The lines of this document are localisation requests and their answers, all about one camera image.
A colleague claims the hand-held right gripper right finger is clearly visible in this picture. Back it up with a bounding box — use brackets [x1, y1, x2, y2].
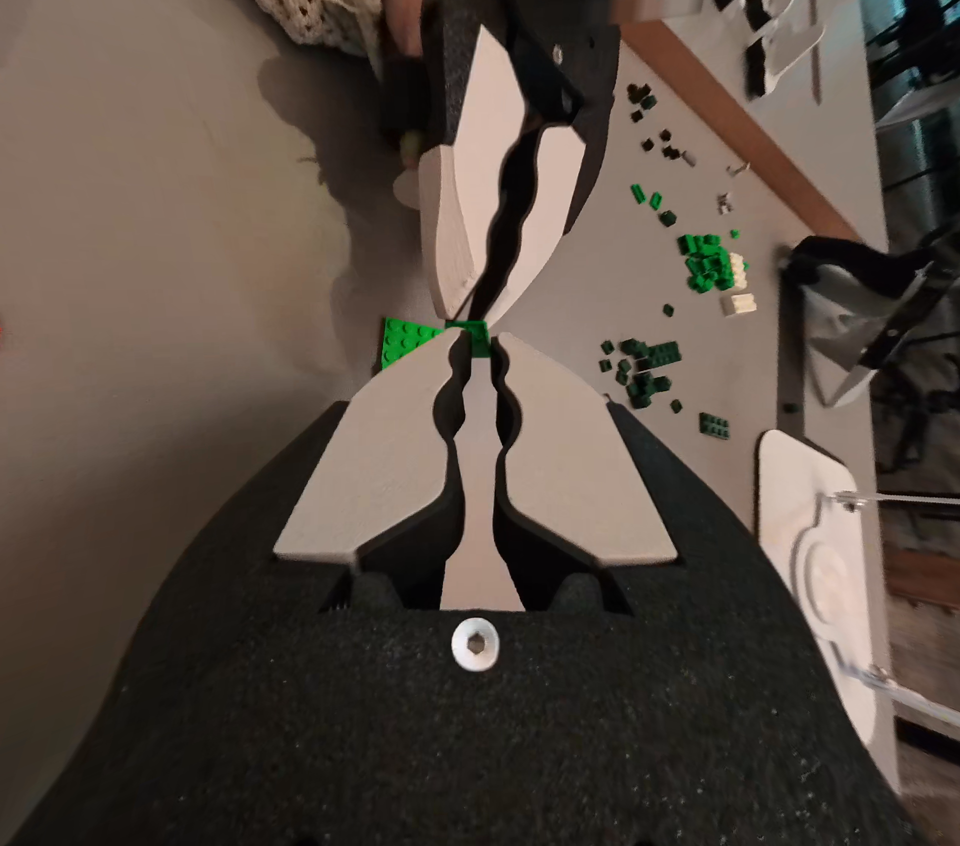
[491, 332, 681, 611]

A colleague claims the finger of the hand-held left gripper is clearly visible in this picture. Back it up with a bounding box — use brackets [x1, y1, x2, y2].
[416, 24, 545, 316]
[468, 124, 589, 325]

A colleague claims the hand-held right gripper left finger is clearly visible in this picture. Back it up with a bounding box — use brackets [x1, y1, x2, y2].
[273, 327, 470, 611]

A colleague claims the bright green square lego plate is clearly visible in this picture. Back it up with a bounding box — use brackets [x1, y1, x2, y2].
[381, 317, 451, 373]

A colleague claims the green L-shaped lego tile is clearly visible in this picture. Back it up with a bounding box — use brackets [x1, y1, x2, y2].
[446, 318, 493, 357]

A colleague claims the group of black lego pieces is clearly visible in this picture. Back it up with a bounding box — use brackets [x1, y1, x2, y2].
[626, 82, 688, 161]

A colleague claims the pile of dark green lego pieces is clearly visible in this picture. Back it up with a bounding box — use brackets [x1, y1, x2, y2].
[597, 337, 685, 412]

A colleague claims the pile of bright green lego pieces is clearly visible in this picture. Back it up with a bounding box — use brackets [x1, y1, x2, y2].
[677, 231, 741, 295]

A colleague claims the cluster of grey lego pieces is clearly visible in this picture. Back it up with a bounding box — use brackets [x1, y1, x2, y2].
[714, 161, 752, 216]

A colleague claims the person's left hand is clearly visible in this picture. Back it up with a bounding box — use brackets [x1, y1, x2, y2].
[378, 0, 451, 59]

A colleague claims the white book stand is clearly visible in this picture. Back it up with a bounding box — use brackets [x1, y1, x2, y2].
[757, 429, 960, 751]

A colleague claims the grey table with wooden edge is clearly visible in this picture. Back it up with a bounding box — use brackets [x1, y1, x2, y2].
[621, 0, 891, 256]

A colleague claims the idle black white gripper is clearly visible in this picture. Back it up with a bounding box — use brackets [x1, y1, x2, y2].
[776, 233, 960, 409]

